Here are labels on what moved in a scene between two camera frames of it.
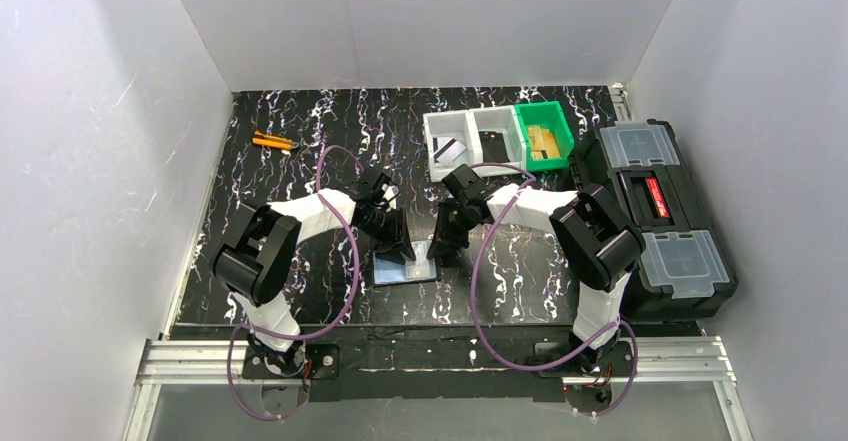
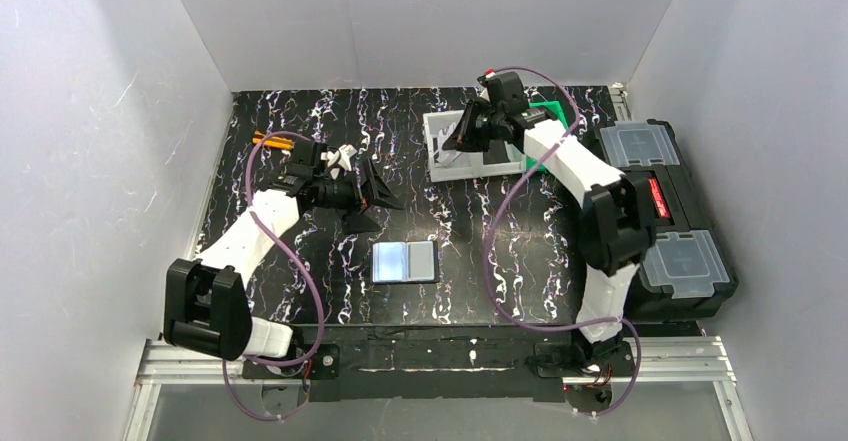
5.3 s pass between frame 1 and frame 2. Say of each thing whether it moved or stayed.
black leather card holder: stayed
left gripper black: moved
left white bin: stayed
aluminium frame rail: stayed
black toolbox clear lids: stayed
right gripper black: moved
